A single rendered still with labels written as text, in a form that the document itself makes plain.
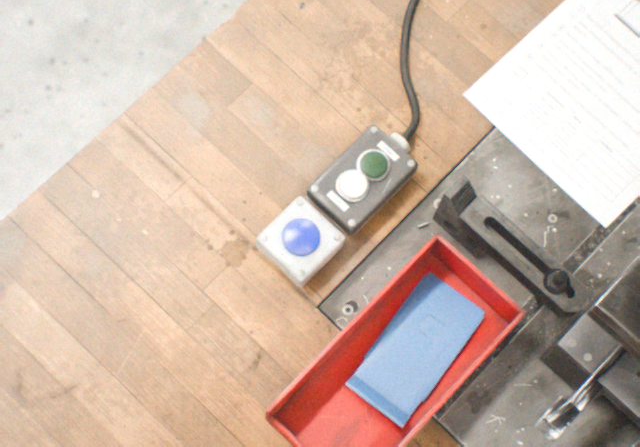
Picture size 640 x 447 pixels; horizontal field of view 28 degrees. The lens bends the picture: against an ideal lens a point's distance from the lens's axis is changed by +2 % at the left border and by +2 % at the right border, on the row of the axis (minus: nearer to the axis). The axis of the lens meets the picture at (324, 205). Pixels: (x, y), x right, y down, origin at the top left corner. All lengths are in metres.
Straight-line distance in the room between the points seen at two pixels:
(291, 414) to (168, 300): 0.17
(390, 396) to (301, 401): 0.09
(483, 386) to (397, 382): 0.09
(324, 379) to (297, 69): 0.35
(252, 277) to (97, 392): 0.19
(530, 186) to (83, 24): 1.24
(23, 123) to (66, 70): 0.13
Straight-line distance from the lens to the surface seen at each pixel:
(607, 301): 1.13
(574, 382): 1.33
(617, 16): 1.50
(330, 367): 1.32
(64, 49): 2.43
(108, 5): 2.46
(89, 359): 1.33
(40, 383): 1.33
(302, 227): 1.32
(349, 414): 1.31
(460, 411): 1.33
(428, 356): 1.33
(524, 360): 1.35
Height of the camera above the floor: 2.20
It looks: 73 degrees down
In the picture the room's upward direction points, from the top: 11 degrees clockwise
